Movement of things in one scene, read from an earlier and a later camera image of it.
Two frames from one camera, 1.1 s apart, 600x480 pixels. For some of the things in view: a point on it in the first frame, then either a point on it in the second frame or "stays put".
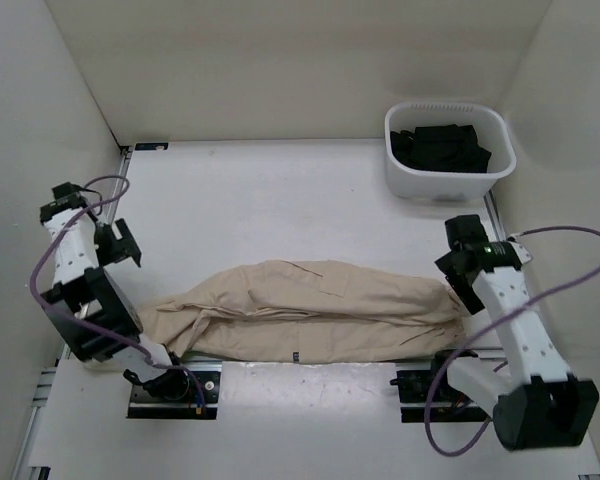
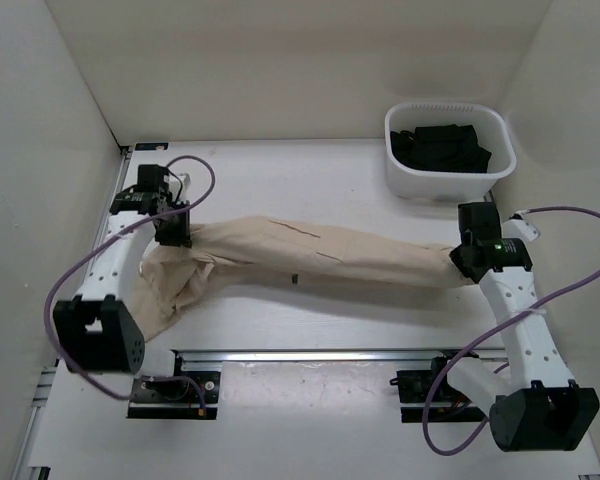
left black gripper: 122,248 -> 181,237
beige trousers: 285,307 -> 172,277
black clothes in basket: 448,148 stays put
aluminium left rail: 124,162 stays put
